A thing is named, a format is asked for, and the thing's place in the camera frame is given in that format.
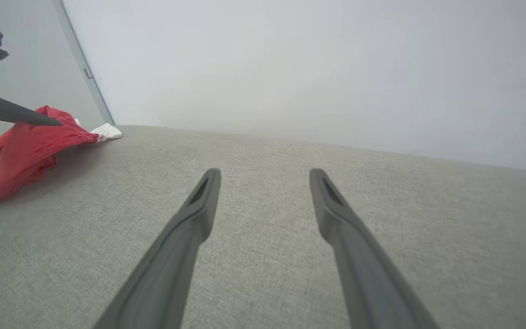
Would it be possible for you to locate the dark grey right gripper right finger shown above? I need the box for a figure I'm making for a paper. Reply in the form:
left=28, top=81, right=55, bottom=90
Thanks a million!
left=309, top=168, right=440, bottom=329

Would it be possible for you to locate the grey metal wall trim strip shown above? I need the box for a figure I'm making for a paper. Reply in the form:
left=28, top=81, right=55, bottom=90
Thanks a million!
left=53, top=0, right=116, bottom=125

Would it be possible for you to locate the red basketball jersey number 23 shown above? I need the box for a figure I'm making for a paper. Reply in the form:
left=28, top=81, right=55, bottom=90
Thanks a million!
left=0, top=105, right=123, bottom=208

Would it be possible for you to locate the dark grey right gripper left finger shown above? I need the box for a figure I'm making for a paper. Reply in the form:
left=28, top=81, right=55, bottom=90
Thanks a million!
left=93, top=168, right=222, bottom=329

